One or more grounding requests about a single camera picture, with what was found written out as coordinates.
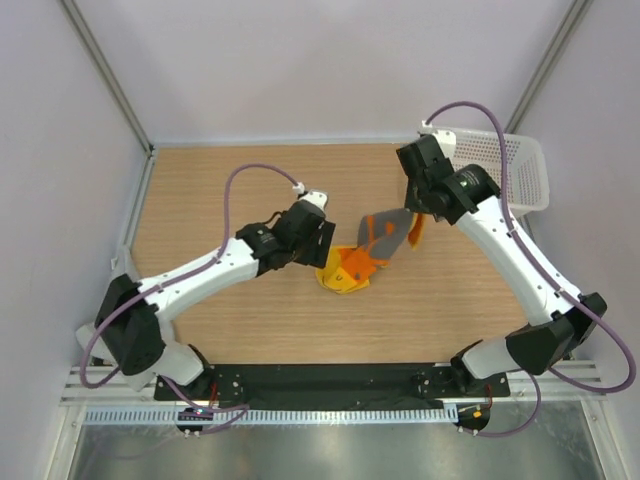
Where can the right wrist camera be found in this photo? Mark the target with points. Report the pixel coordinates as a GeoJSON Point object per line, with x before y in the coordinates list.
{"type": "Point", "coordinates": [447, 141]}

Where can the white perforated plastic basket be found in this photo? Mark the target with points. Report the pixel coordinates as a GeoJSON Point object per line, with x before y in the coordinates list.
{"type": "Point", "coordinates": [527, 187]}

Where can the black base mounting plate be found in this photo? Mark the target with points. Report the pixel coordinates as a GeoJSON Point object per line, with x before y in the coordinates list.
{"type": "Point", "coordinates": [338, 387]}

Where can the aluminium frame post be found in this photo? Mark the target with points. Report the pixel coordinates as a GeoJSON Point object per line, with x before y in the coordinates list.
{"type": "Point", "coordinates": [558, 43]}
{"type": "Point", "coordinates": [89, 42]}

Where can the aluminium rail front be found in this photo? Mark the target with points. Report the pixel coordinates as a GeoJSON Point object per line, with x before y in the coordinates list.
{"type": "Point", "coordinates": [510, 387]}

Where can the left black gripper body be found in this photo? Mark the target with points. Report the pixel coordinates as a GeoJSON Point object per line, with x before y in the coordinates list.
{"type": "Point", "coordinates": [314, 251]}

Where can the right aluminium frame post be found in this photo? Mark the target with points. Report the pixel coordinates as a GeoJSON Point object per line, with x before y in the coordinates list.
{"type": "Point", "coordinates": [558, 43]}

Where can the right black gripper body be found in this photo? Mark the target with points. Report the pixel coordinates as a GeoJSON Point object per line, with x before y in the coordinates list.
{"type": "Point", "coordinates": [413, 199]}

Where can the grey cloth at left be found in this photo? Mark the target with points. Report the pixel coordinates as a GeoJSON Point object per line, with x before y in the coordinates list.
{"type": "Point", "coordinates": [123, 264]}

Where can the white slotted cable duct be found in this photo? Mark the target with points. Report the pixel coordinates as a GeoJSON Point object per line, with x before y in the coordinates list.
{"type": "Point", "coordinates": [178, 416]}

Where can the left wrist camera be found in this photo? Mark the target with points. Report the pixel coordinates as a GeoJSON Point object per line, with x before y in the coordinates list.
{"type": "Point", "coordinates": [319, 199]}

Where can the left aluminium frame post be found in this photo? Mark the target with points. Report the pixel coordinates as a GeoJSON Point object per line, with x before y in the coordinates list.
{"type": "Point", "coordinates": [89, 42]}

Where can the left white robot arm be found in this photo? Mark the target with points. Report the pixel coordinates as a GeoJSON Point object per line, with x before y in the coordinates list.
{"type": "Point", "coordinates": [134, 327]}

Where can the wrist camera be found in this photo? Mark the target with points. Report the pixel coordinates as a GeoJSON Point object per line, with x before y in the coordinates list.
{"type": "Point", "coordinates": [319, 199]}
{"type": "Point", "coordinates": [447, 141]}

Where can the orange grey giraffe towel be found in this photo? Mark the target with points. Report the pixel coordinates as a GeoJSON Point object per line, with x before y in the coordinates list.
{"type": "Point", "coordinates": [349, 268]}

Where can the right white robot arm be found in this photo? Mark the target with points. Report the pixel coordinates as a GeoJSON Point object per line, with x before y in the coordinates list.
{"type": "Point", "coordinates": [470, 200]}

